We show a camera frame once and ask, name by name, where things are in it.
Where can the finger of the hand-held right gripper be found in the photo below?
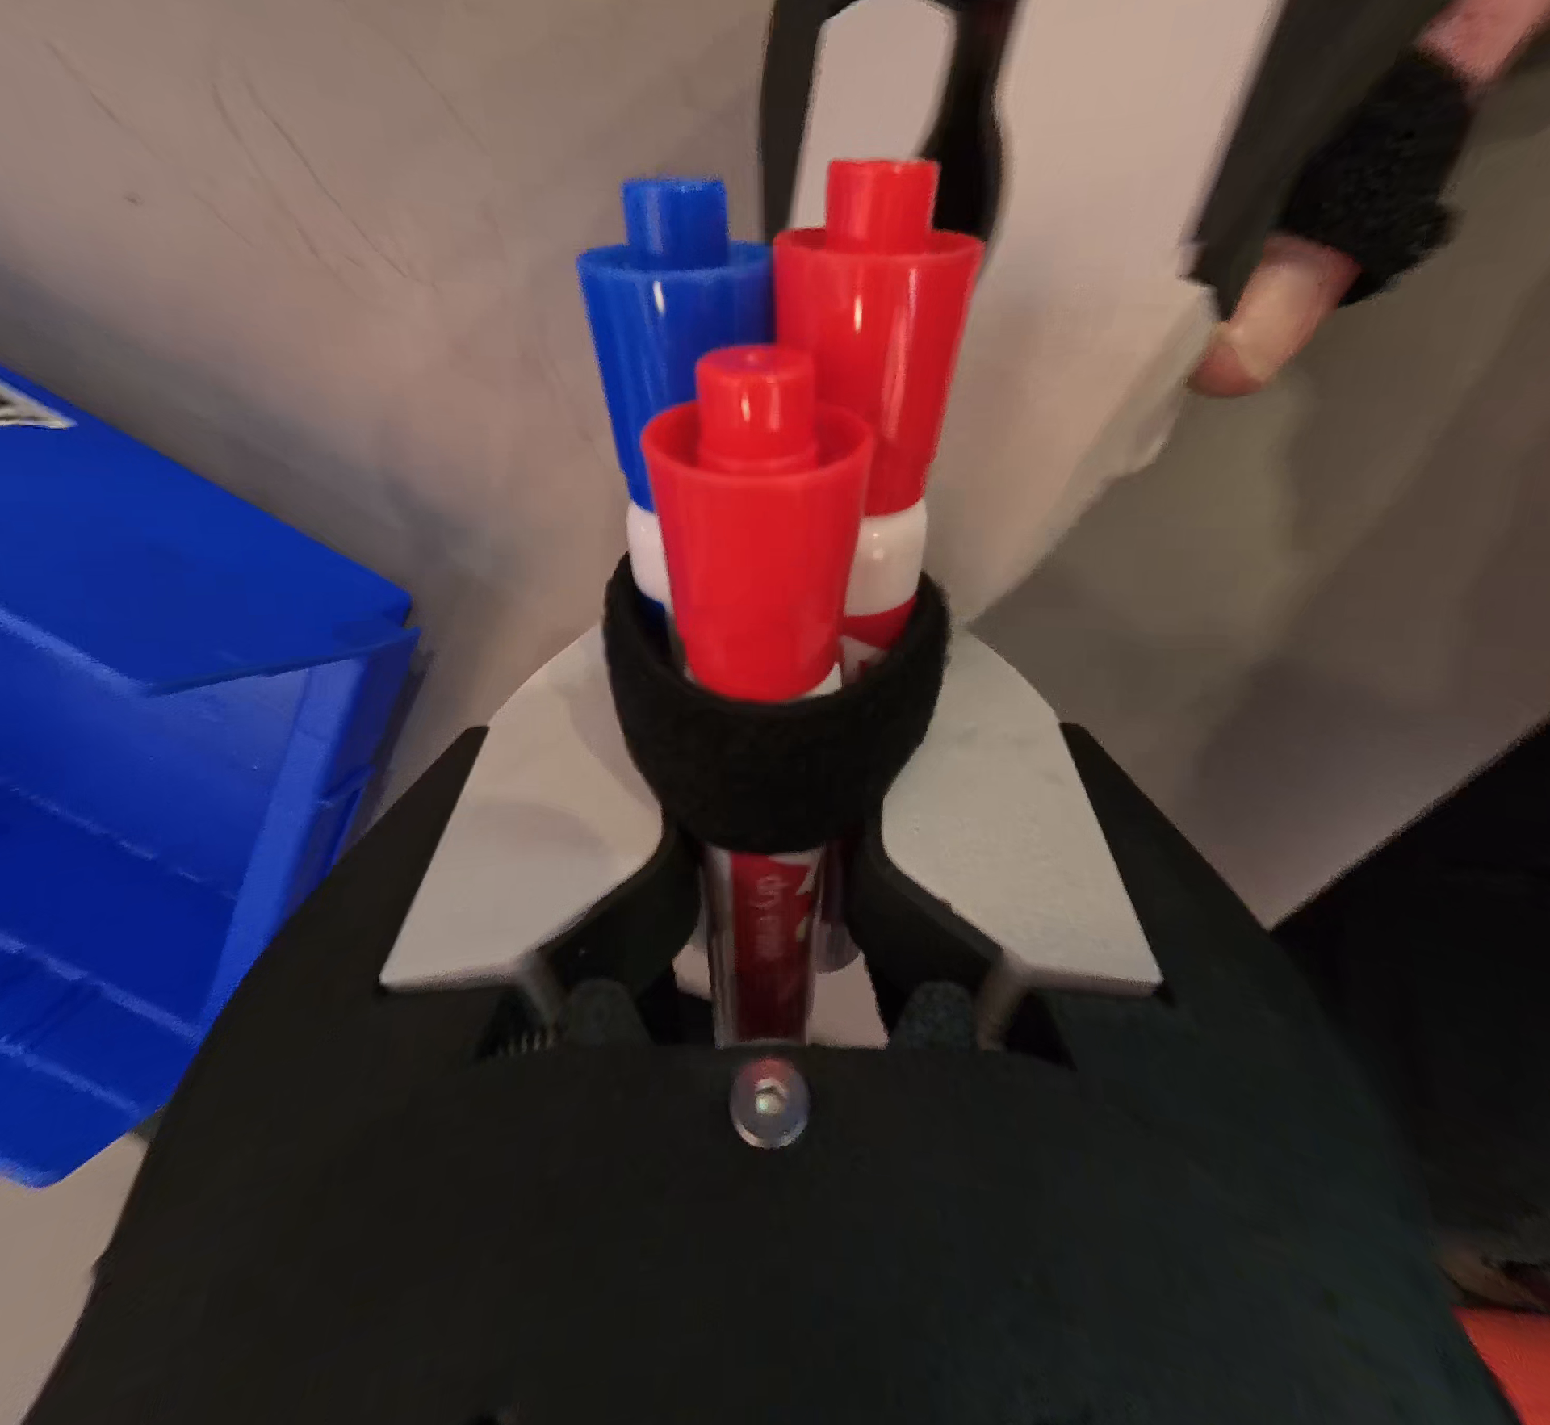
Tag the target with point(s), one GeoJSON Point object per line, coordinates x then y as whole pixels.
{"type": "Point", "coordinates": [793, 56]}
{"type": "Point", "coordinates": [1090, 239]}

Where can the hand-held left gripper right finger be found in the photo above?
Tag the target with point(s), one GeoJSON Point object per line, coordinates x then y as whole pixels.
{"type": "Point", "coordinates": [1029, 845]}

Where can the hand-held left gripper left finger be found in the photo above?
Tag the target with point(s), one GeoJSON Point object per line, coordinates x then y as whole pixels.
{"type": "Point", "coordinates": [532, 845]}

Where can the red marker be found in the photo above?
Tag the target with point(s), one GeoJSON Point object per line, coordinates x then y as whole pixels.
{"type": "Point", "coordinates": [753, 554]}
{"type": "Point", "coordinates": [883, 347]}

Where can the blue marker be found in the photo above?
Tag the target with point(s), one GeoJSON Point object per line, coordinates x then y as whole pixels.
{"type": "Point", "coordinates": [660, 336]}

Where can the person's right forearm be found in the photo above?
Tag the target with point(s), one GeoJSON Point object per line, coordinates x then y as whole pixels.
{"type": "Point", "coordinates": [1495, 9]}

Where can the person's right hand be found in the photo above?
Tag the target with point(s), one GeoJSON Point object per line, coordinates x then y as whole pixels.
{"type": "Point", "coordinates": [1381, 178]}

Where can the blue plastic bin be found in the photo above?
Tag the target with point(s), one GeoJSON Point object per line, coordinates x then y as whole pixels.
{"type": "Point", "coordinates": [157, 723]}

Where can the orange object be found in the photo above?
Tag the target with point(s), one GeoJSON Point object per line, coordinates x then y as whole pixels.
{"type": "Point", "coordinates": [1507, 1371]}

